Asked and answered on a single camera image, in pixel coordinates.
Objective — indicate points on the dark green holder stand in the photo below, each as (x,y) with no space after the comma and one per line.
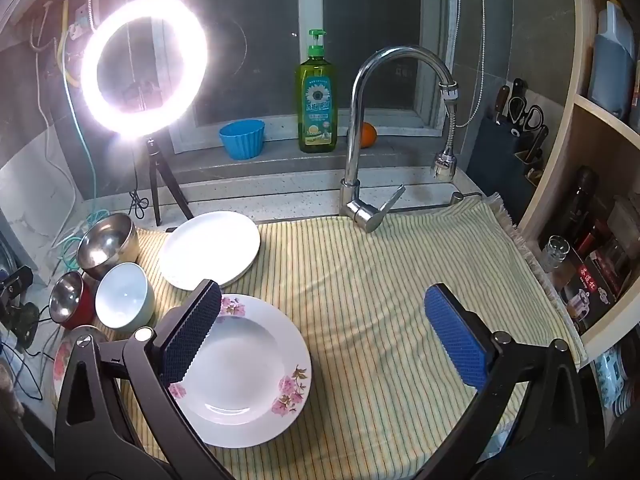
(25,322)

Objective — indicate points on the small clear glass cup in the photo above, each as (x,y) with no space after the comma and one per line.
(556,252)

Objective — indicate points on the light blue ceramic bowl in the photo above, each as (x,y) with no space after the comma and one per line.
(125,295)

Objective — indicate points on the red printed box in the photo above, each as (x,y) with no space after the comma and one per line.
(595,285)

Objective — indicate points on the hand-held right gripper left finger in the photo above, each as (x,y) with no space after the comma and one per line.
(192,330)

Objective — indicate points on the small red steel bowl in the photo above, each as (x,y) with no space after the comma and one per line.
(67,297)

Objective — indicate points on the chrome kitchen faucet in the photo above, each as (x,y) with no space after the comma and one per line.
(352,160)

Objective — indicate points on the stack of patterned dishes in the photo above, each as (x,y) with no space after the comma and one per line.
(617,380)

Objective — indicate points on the dark knife block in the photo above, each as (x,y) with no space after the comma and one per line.
(495,170)

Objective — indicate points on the large stainless steel bowl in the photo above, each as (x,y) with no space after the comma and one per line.
(107,245)

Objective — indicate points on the plain white plate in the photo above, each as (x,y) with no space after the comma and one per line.
(210,250)

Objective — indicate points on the blue fluted silicone cup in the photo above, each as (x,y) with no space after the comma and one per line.
(242,140)

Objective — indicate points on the dark glass bottle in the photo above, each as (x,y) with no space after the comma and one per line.
(577,200)

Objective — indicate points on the white floral plate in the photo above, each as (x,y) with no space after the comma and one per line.
(250,360)

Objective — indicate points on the flexible chrome faucet sprayer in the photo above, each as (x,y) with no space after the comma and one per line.
(442,162)

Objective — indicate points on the yellow striped towel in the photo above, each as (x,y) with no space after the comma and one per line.
(375,285)

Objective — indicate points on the orange fruit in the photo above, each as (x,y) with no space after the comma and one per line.
(368,136)

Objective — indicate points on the black mini tripod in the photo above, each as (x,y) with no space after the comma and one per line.
(152,170)

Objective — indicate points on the beige wooden shelf unit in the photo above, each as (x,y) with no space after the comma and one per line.
(565,170)

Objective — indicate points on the green dish soap bottle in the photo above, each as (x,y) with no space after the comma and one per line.
(316,110)

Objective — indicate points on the pink floral plate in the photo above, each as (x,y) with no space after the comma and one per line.
(62,360)

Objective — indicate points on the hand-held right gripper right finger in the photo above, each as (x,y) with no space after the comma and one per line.
(455,330)

